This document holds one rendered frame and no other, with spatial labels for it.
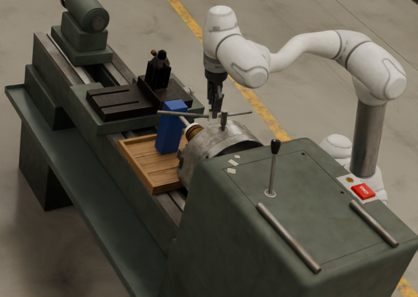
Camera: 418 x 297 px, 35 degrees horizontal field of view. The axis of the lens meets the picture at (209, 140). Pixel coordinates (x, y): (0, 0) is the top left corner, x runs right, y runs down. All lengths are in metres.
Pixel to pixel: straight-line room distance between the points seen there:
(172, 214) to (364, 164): 0.74
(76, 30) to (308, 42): 1.33
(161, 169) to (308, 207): 0.77
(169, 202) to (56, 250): 1.09
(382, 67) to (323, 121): 2.76
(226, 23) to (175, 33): 3.61
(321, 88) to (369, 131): 2.99
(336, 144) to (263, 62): 0.93
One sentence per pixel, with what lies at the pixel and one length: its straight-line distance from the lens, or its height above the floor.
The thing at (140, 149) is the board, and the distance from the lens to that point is 2.74.
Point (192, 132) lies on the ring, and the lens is 2.50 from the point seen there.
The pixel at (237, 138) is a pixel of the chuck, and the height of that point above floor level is 1.24.
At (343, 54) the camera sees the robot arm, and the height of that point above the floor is 1.55.
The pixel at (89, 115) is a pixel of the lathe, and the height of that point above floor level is 0.92.
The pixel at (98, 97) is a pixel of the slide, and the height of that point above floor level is 0.97.
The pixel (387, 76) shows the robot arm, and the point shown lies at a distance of 2.26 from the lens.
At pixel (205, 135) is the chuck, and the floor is 1.21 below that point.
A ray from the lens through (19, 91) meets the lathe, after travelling 3.60.
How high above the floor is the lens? 2.53
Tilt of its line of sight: 35 degrees down
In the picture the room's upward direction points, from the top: 15 degrees clockwise
